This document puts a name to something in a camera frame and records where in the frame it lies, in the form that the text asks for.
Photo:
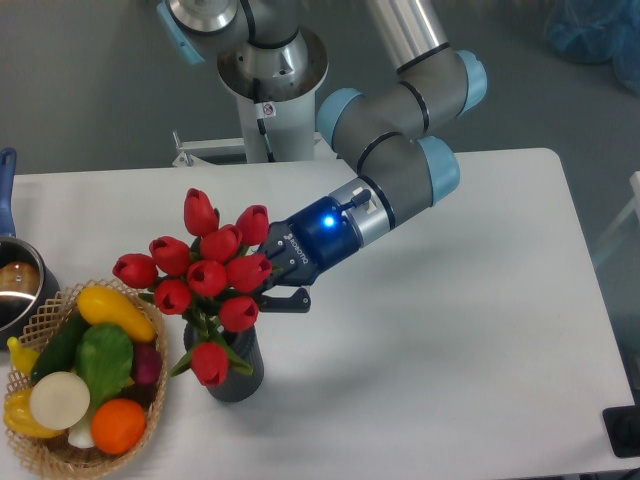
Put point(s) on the dark green cucumber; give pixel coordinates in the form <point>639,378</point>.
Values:
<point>59,353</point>

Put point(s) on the purple red onion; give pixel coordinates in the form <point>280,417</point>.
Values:
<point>147,364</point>

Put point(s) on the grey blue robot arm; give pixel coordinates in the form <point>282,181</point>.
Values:
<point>400,169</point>

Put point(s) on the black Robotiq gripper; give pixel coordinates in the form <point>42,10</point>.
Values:
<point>302,247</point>

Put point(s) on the black device at edge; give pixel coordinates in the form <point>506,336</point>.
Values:
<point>622,426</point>

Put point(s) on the yellow bell pepper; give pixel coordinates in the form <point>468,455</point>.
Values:
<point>18,417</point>

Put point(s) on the orange fruit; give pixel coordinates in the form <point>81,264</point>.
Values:
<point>118,425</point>

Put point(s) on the yellow squash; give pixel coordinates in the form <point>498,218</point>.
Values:
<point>99,304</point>

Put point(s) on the green lettuce leaf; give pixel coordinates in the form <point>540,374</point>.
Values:
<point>104,360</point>

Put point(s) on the blue plastic bag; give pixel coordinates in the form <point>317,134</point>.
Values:
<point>597,32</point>

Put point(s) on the red tulip bouquet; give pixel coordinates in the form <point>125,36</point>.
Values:
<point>213,282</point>

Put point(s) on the dark blue saucepan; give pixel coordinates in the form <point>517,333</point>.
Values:
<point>26,282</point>

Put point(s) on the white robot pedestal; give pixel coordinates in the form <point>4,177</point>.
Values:
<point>275,92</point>

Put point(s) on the dark grey ribbed vase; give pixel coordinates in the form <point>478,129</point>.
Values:
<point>232,369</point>

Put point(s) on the white round radish slice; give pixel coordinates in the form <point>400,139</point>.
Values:
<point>59,400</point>

